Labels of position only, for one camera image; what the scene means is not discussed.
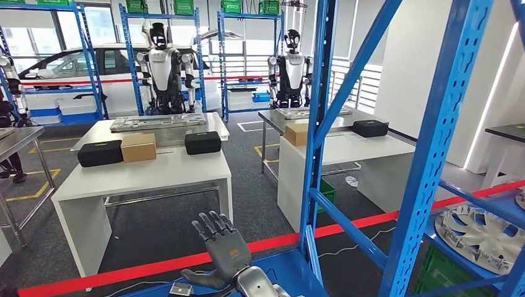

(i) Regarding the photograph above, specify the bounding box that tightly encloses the white slatted railing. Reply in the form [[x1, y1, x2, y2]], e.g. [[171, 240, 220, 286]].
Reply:
[[330, 57, 383, 116]]

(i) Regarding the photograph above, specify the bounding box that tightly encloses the black case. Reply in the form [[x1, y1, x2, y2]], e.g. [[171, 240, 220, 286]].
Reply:
[[77, 139, 124, 168], [352, 119, 389, 139], [184, 131, 222, 156]]

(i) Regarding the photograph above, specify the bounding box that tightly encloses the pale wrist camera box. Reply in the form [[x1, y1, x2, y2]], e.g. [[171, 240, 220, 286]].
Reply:
[[168, 282, 194, 297]]

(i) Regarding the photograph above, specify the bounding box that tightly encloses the dark top table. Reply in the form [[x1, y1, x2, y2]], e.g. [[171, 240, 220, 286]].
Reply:
[[480, 123, 525, 190]]

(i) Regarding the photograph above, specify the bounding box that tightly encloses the brown cardboard box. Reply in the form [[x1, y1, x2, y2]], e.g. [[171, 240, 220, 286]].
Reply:
[[284, 123, 310, 147], [120, 133, 157, 163]]

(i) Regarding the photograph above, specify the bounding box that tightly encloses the black white humanoid robot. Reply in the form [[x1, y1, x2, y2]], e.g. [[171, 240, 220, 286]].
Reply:
[[267, 28, 315, 110], [136, 22, 197, 116], [0, 55, 33, 184]]

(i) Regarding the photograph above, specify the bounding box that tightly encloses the white car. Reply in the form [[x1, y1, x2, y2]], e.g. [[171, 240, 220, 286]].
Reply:
[[18, 43, 220, 118]]

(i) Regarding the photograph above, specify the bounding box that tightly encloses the white table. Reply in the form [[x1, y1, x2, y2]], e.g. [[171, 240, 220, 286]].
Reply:
[[0, 229, 12, 268], [51, 145, 234, 288], [277, 131, 416, 234]]

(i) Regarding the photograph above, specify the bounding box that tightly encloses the grey car part panel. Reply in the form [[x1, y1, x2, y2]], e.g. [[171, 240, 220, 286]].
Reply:
[[276, 107, 354, 121], [110, 113, 207, 133]]

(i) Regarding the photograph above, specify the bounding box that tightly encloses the blue steel shelf rack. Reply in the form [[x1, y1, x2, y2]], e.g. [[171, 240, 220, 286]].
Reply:
[[0, 2, 110, 124], [119, 0, 495, 297], [119, 4, 208, 116], [414, 0, 525, 297], [217, 9, 285, 123]]

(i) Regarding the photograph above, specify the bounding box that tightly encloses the red barrier belt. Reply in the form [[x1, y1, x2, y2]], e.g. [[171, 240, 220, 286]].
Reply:
[[16, 179, 525, 297], [19, 75, 274, 88]]

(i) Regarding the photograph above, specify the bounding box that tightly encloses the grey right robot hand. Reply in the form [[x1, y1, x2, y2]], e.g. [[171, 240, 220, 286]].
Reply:
[[180, 210, 253, 291]]

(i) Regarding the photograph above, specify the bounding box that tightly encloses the blue white storage bin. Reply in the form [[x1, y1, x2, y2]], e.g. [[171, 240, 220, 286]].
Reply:
[[28, 107, 63, 126]]

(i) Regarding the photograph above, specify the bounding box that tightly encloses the white floor cable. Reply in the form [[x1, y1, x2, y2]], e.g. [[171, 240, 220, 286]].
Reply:
[[318, 226, 397, 260]]

